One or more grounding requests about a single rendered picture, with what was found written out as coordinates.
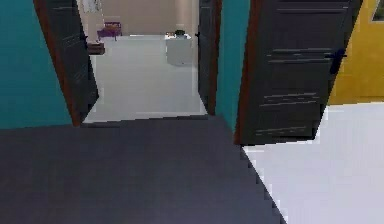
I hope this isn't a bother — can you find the white cabinet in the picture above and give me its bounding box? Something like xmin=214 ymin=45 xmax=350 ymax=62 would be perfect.
xmin=165 ymin=33 xmax=194 ymax=67

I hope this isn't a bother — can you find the dark grey panelled room door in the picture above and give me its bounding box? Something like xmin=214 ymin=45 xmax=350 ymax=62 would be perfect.
xmin=234 ymin=0 xmax=365 ymax=146

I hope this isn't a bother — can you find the dark brown low box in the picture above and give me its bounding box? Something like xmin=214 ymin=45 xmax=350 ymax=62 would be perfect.
xmin=87 ymin=41 xmax=106 ymax=56

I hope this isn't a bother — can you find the black door handle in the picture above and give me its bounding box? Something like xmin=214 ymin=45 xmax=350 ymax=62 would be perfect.
xmin=329 ymin=48 xmax=348 ymax=75

